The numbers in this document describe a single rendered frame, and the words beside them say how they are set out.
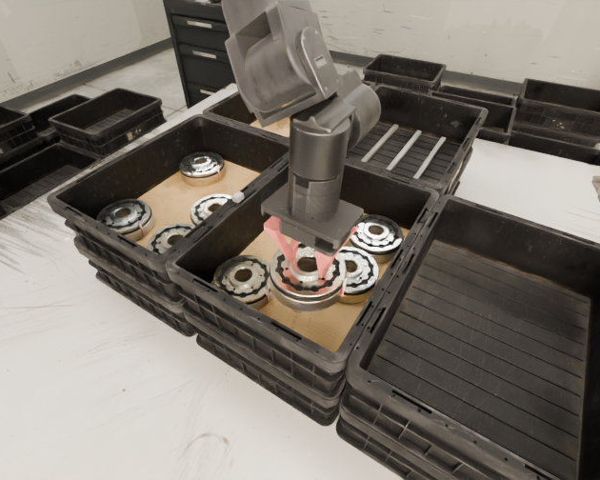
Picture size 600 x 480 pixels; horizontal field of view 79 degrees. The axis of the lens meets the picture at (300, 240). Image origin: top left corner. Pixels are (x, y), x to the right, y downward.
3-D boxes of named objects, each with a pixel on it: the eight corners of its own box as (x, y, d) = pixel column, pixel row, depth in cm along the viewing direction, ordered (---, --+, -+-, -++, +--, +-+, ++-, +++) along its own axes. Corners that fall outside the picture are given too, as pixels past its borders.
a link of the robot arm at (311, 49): (228, 75, 34) (295, 30, 28) (290, 47, 41) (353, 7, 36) (288, 186, 39) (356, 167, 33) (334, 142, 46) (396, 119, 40)
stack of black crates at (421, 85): (428, 136, 237) (447, 64, 205) (415, 158, 218) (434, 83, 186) (370, 123, 250) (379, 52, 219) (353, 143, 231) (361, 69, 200)
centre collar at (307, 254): (313, 287, 46) (314, 283, 45) (282, 270, 48) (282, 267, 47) (332, 263, 49) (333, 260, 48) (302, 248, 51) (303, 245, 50)
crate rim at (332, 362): (339, 378, 44) (340, 370, 42) (163, 276, 55) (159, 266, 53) (438, 202, 68) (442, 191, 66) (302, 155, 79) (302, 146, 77)
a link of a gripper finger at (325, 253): (305, 244, 51) (309, 190, 44) (350, 266, 48) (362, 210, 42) (276, 274, 47) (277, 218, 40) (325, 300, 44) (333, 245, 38)
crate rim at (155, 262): (163, 275, 55) (159, 265, 53) (48, 209, 66) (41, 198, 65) (302, 155, 79) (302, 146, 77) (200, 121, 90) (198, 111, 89)
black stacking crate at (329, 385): (333, 407, 51) (339, 370, 43) (180, 311, 62) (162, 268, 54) (425, 238, 74) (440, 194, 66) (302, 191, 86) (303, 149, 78)
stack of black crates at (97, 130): (130, 218, 180) (93, 135, 148) (88, 200, 190) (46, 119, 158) (184, 177, 205) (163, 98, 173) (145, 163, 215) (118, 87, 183)
